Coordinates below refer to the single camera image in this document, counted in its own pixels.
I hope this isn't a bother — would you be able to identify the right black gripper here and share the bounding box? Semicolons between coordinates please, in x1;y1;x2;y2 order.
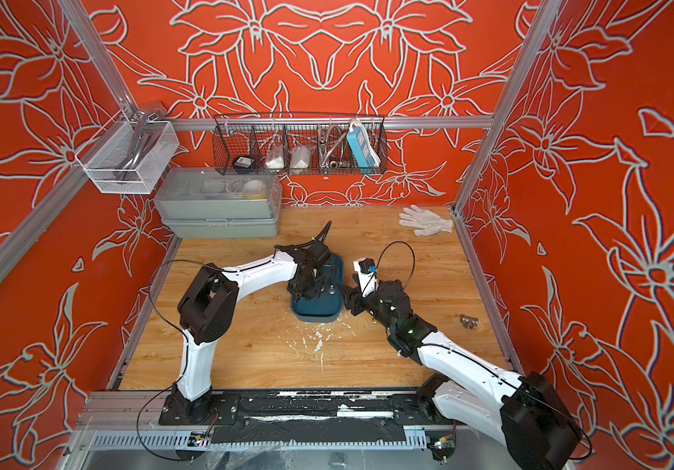
336;275;399;337

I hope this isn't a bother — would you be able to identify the teal plastic storage box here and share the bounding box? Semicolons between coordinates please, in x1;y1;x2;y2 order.
290;255;344;323

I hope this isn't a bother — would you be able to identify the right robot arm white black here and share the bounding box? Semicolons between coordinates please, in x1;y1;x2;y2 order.
341;280;585;469

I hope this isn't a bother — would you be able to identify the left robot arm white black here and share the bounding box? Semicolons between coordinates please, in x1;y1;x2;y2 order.
159;222;332;426

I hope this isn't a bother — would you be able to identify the grey lidded storage container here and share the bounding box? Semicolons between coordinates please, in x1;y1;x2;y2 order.
154;168;283;239

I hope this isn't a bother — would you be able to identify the light blue box in basket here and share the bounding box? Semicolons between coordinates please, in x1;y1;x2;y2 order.
346;119;380;174

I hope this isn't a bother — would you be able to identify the small metal clamp on table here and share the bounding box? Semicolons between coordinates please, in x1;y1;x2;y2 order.
459;315;479;330

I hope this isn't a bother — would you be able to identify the white work glove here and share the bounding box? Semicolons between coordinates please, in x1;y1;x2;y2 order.
399;205;454;237

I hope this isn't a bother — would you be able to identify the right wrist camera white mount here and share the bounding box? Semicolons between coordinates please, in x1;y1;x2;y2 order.
354;258;378;298

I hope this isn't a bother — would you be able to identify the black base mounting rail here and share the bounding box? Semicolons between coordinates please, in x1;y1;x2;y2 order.
159;387;454;444

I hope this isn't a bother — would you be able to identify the black wire wall basket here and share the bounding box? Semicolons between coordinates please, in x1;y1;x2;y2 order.
211;112;389;176

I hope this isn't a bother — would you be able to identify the clear plastic wall bin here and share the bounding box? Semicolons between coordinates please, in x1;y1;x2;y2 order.
76;103;179;195

